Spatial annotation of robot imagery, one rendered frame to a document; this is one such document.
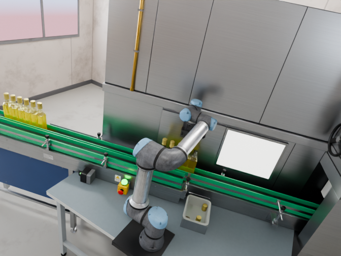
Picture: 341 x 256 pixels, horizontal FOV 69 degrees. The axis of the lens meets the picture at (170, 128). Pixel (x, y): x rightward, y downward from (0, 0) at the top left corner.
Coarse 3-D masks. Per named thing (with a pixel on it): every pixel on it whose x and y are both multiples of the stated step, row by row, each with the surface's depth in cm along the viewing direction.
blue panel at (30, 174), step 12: (0, 156) 204; (12, 156) 200; (24, 156) 197; (0, 168) 211; (12, 168) 207; (24, 168) 204; (36, 168) 200; (48, 168) 197; (60, 168) 194; (0, 180) 219; (12, 180) 215; (24, 180) 211; (36, 180) 207; (48, 180) 204; (60, 180) 200; (36, 192) 215
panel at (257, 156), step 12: (228, 132) 174; (228, 144) 179; (240, 144) 177; (252, 144) 175; (264, 144) 172; (276, 144) 170; (228, 156) 184; (240, 156) 181; (252, 156) 179; (264, 156) 177; (276, 156) 175; (240, 168) 186; (252, 168) 184; (264, 168) 181
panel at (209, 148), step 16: (176, 112) 178; (160, 128) 185; (176, 128) 182; (224, 128) 173; (160, 144) 192; (176, 144) 189; (208, 144) 182; (288, 144) 168; (208, 160) 189; (256, 176) 186
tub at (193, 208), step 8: (192, 200) 178; (200, 200) 177; (208, 200) 176; (184, 208) 166; (192, 208) 176; (200, 208) 178; (208, 208) 172; (184, 216) 160; (192, 216) 170; (208, 216) 163; (200, 224) 158
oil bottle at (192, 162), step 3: (192, 156) 175; (189, 159) 175; (192, 159) 174; (195, 159) 174; (189, 162) 175; (192, 162) 175; (195, 162) 174; (189, 165) 176; (192, 165) 176; (195, 165) 176; (189, 168) 178; (192, 168) 177; (186, 171) 180; (189, 171) 179; (192, 171) 178
